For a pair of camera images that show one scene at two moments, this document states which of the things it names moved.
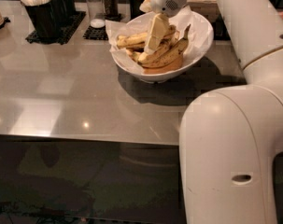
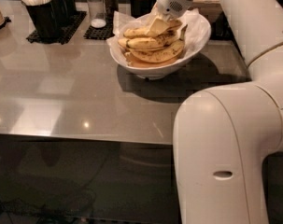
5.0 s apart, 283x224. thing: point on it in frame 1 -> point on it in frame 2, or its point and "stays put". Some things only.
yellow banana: [152, 55] -> [162, 40]
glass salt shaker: [95, 6] stays put
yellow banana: [132, 38] -> [141, 33]
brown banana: [176, 64] -> [135, 62]
